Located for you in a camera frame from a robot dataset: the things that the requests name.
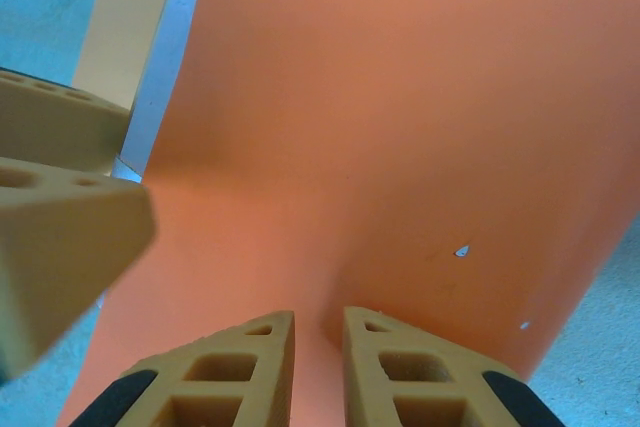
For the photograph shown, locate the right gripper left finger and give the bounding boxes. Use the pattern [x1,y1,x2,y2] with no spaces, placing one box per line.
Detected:
[67,309,297,427]

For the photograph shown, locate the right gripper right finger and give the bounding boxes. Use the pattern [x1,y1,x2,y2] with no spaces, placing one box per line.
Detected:
[342,305,566,427]

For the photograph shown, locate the orange wrapping paper sheet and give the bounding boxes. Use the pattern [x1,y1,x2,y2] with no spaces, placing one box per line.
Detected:
[53,0,640,427]

